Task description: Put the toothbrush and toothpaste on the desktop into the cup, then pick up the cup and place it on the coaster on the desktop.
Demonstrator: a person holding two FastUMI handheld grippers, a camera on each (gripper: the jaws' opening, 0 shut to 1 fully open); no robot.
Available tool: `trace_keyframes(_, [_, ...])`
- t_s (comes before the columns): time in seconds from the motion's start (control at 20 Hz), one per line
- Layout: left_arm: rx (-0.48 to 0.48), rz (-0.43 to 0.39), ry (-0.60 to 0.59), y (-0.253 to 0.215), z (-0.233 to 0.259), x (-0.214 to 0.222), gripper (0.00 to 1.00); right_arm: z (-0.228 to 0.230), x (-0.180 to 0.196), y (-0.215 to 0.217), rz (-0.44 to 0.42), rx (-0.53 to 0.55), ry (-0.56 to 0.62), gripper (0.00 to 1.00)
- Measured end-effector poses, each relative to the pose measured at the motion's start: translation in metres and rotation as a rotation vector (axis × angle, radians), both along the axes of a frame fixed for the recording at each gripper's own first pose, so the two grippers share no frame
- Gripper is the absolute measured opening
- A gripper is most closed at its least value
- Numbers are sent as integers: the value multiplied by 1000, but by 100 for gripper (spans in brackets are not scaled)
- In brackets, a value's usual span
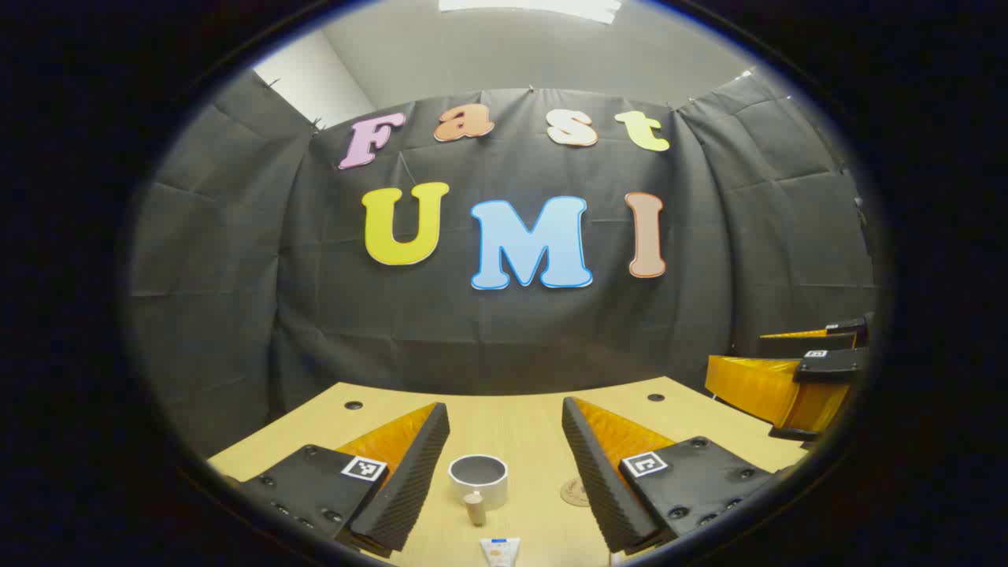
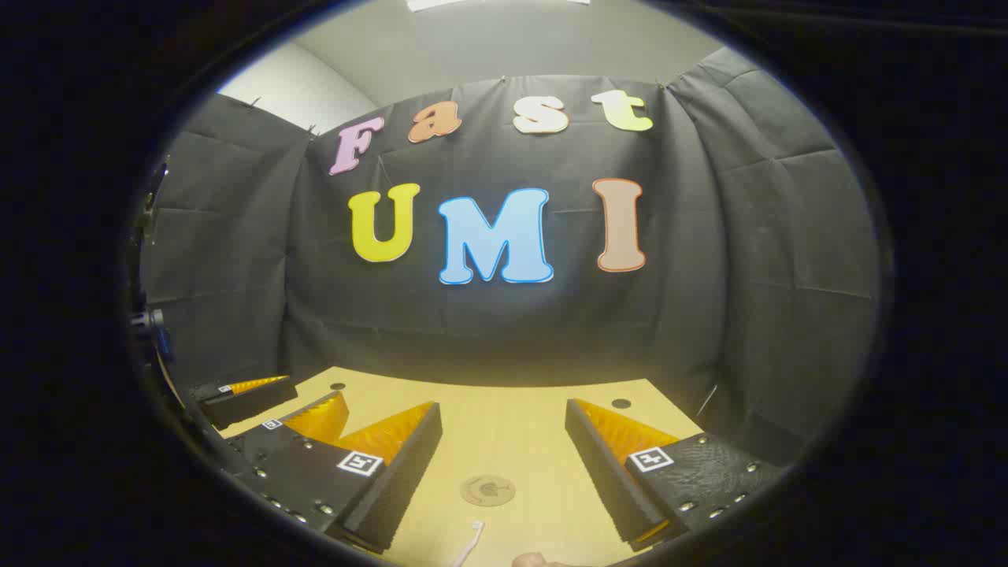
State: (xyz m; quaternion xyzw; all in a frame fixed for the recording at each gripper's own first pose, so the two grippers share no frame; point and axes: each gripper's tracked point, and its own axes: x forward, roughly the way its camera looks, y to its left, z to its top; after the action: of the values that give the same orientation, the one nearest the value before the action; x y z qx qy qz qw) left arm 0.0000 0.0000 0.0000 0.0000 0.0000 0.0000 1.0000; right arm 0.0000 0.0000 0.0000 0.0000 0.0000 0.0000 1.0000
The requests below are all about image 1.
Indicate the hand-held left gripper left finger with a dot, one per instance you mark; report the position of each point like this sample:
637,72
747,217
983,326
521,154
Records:
409,480

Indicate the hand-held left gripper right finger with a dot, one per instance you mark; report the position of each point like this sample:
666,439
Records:
594,480

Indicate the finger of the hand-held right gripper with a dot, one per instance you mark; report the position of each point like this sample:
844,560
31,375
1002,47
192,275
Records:
811,344
756,386

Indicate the round wooden coaster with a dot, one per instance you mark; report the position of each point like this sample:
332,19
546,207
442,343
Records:
573,492

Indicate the white toothpaste tube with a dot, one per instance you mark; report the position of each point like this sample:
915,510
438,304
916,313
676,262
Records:
500,551

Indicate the light wooden desktop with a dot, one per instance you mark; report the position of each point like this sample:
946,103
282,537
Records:
512,425

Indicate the ceiling light panel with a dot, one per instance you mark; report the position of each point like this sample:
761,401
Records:
528,8

